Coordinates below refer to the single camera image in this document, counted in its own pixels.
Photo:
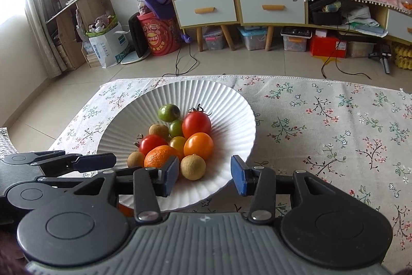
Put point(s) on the red storage box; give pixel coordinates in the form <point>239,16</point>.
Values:
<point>329,46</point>

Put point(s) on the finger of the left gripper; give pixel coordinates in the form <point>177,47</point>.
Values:
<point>94,162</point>

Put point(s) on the large orange mandarin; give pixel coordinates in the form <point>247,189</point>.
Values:
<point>158,156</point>

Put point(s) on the brown longan front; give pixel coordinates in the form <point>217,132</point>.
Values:
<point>160,130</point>

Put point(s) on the white paper bag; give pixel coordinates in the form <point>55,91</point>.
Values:
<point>108,40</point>

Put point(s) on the white ribbed plate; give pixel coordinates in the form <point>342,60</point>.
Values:
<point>233,133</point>

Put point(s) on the yellow-green tomato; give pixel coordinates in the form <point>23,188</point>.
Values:
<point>178,144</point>

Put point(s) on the red cherry tomato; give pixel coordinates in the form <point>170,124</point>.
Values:
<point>196,120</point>

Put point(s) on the small green fruit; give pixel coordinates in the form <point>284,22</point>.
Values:
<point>175,128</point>

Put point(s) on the floral tablecloth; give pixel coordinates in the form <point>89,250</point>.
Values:
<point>355,137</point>

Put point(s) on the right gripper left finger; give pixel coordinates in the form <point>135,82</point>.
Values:
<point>150,183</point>

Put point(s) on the green jujube front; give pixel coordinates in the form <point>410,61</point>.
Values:
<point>168,113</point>

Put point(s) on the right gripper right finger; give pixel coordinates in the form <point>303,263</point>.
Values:
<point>258,182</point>

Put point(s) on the brown longan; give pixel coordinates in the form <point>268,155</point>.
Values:
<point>160,130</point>
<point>135,159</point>
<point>193,167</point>

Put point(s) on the red snack bucket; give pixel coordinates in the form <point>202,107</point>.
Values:
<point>163,36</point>

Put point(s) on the orange tomato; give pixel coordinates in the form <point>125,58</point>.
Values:
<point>200,144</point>

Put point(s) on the red tomato with stem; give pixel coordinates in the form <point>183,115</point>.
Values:
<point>149,142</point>

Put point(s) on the grey knitted cushion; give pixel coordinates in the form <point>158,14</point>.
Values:
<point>6,146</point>

